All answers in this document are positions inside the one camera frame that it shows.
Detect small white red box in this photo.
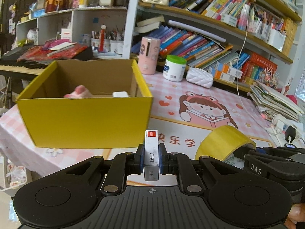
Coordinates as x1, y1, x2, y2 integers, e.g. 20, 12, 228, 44
144, 130, 159, 181

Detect yellow tape roll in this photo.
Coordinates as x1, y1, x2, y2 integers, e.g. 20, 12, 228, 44
195, 126, 256, 169

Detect white power adapter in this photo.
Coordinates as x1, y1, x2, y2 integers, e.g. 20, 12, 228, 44
112, 91, 129, 98

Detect person's right hand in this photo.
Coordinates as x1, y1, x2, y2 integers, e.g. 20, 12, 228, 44
284, 203, 305, 229

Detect smartphone with lit screen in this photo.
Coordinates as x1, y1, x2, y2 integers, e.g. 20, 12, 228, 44
284, 144, 296, 148

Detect black charger plug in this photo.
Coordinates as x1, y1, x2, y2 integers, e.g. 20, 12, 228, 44
284, 126, 296, 144

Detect white power strip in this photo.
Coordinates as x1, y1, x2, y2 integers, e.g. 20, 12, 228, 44
272, 114, 301, 137

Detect pink checkered desk mat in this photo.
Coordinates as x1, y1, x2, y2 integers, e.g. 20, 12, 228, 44
1, 74, 275, 176

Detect stack of papers and books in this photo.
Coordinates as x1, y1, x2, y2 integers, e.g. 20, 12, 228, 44
248, 82, 304, 122

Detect yellow cardboard box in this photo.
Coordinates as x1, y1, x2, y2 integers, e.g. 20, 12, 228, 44
17, 60, 153, 149

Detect pink plush toy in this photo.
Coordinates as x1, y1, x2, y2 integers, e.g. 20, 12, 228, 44
64, 85, 93, 98

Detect white quilted purse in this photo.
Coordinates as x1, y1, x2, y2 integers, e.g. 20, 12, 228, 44
186, 67, 214, 88

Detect white tub green lid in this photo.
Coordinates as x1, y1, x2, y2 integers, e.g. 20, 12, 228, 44
163, 55, 187, 82

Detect lower orange blue box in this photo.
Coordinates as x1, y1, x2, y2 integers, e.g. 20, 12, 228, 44
208, 67, 236, 83

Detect orange blue box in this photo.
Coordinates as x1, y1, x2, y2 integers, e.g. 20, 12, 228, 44
216, 61, 243, 79
208, 67, 236, 83

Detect red boxed book set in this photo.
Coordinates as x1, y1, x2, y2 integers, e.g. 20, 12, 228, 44
240, 52, 278, 82

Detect upper orange blue box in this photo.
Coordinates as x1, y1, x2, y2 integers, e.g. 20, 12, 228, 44
216, 61, 243, 79

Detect row of books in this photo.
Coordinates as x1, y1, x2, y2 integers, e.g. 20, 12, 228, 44
139, 25, 250, 69

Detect pink cylindrical container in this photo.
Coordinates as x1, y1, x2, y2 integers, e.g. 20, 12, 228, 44
138, 37, 161, 75

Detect red santa pen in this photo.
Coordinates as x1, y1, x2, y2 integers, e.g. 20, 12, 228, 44
99, 25, 107, 52

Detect wooden bookshelf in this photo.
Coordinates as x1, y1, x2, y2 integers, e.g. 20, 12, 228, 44
136, 0, 304, 94

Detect white side shelf unit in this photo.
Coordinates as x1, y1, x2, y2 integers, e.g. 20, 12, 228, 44
16, 6, 131, 59

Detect black keyboard piano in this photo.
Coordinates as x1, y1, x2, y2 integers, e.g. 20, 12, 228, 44
1, 44, 93, 77

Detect white charging cable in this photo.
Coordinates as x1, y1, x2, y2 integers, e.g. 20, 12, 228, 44
236, 0, 273, 127

